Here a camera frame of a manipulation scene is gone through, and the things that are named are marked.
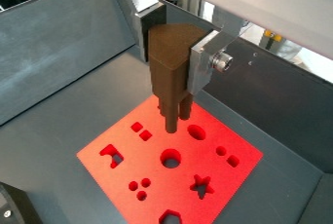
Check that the yellow black background equipment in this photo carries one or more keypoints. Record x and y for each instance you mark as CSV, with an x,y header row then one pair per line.
x,y
278,45

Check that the black box corner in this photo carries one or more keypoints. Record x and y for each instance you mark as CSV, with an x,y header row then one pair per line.
x,y
16,208

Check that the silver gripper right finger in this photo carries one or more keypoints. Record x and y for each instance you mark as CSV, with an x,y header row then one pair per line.
x,y
208,56

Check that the grey bin enclosure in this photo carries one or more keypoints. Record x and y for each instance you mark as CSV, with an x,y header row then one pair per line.
x,y
69,81

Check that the brown three prong peg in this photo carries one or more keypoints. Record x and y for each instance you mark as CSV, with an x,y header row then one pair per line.
x,y
169,42

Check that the red shape sorting board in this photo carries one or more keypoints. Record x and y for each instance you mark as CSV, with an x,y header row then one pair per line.
x,y
165,177

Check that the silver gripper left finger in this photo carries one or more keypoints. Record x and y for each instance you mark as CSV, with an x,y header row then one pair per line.
x,y
145,13

